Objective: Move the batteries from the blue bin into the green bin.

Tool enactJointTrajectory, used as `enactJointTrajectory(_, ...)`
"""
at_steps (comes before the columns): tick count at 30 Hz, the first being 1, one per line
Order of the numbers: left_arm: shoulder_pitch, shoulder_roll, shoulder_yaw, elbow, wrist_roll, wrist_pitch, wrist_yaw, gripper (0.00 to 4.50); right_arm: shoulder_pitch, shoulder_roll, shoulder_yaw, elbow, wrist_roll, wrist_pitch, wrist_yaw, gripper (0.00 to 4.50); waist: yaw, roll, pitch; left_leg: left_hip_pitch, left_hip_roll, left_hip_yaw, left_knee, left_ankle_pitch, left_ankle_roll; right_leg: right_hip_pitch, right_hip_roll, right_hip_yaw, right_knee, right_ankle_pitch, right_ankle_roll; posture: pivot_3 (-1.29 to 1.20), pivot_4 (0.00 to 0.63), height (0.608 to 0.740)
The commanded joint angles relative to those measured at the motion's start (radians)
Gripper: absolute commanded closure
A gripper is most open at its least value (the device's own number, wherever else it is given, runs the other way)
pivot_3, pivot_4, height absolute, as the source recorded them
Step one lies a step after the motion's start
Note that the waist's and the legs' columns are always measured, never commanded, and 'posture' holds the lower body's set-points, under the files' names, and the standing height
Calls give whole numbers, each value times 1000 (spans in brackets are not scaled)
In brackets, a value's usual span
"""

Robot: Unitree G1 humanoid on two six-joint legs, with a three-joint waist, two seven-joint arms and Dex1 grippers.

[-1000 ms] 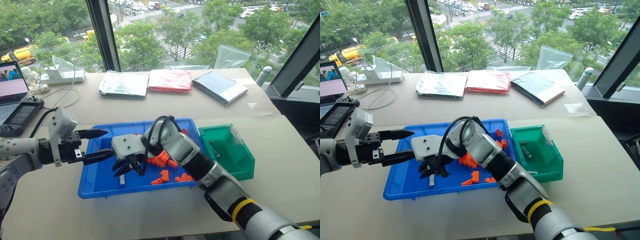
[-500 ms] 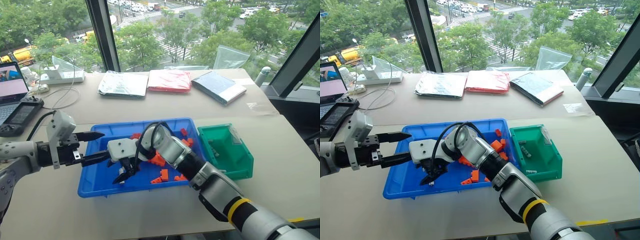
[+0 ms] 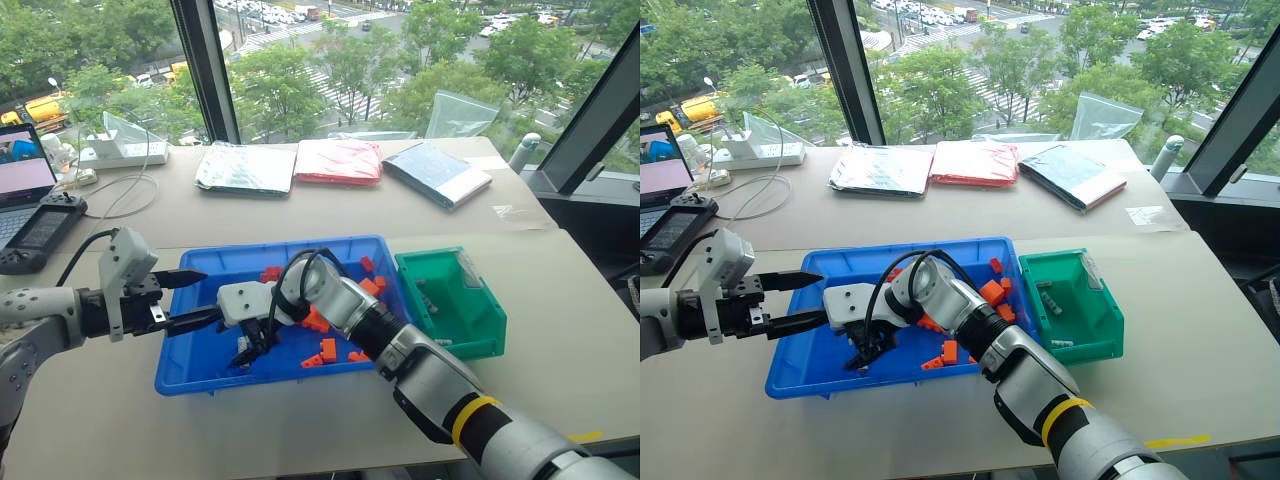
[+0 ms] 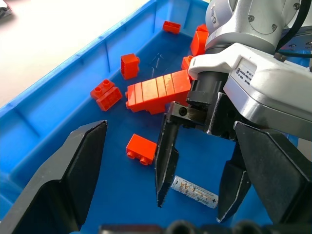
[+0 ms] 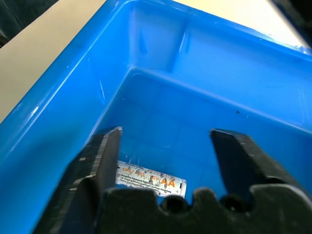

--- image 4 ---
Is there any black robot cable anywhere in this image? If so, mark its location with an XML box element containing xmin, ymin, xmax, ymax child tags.
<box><xmin>275</xmin><ymin>0</ymin><xmax>312</xmax><ymax>53</ymax></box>

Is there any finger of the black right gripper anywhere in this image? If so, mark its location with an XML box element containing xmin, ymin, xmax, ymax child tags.
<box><xmin>216</xmin><ymin>142</ymin><xmax>252</xmax><ymax>223</ymax></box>
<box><xmin>155</xmin><ymin>100</ymin><xmax>208</xmax><ymax>208</ymax></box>

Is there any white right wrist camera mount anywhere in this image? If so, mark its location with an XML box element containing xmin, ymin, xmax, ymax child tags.
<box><xmin>188</xmin><ymin>42</ymin><xmax>312</xmax><ymax>145</ymax></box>

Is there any small orange two-stud brick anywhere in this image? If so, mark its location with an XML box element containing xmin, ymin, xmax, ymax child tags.
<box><xmin>90</xmin><ymin>78</ymin><xmax>116</xmax><ymax>100</ymax></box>

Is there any long orange brick stack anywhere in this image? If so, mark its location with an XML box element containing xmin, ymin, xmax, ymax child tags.
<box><xmin>125</xmin><ymin>69</ymin><xmax>194</xmax><ymax>116</ymax></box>

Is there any dark orange toy brick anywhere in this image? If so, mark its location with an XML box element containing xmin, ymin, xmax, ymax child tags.
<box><xmin>96</xmin><ymin>86</ymin><xmax>123</xmax><ymax>112</ymax></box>

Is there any orange rounded toy brick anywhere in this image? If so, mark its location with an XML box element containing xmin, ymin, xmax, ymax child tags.
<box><xmin>190</xmin><ymin>30</ymin><xmax>209</xmax><ymax>57</ymax></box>

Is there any blue plastic bin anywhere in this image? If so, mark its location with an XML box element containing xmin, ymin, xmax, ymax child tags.
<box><xmin>0</xmin><ymin>0</ymin><xmax>312</xmax><ymax>234</ymax></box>

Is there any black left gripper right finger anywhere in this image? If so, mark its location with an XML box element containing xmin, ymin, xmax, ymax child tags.
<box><xmin>233</xmin><ymin>121</ymin><xmax>312</xmax><ymax>225</ymax></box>

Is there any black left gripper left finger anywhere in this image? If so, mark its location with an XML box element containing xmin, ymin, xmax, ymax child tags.
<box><xmin>0</xmin><ymin>119</ymin><xmax>108</xmax><ymax>234</ymax></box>

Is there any white AA battery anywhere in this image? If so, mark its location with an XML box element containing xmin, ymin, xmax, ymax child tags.
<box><xmin>170</xmin><ymin>175</ymin><xmax>219</xmax><ymax>210</ymax></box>

